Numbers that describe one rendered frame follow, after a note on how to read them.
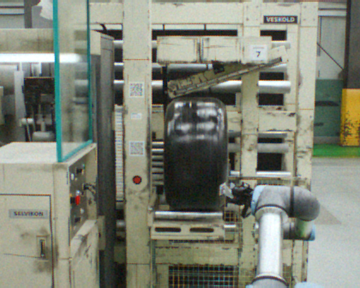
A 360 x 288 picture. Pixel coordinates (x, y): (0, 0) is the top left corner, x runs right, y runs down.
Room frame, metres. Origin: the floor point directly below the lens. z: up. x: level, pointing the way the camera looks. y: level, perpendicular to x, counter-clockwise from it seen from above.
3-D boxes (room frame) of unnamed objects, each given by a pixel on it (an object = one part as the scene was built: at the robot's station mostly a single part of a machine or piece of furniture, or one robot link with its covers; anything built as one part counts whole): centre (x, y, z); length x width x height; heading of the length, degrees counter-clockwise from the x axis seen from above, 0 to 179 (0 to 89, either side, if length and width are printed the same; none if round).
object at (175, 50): (2.99, -0.17, 1.71); 0.61 x 0.25 x 0.15; 88
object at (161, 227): (2.56, -0.03, 0.84); 0.36 x 0.09 x 0.06; 88
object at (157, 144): (3.08, 0.17, 1.05); 0.20 x 0.15 x 0.30; 88
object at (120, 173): (2.66, 0.31, 1.19); 0.05 x 0.04 x 0.48; 178
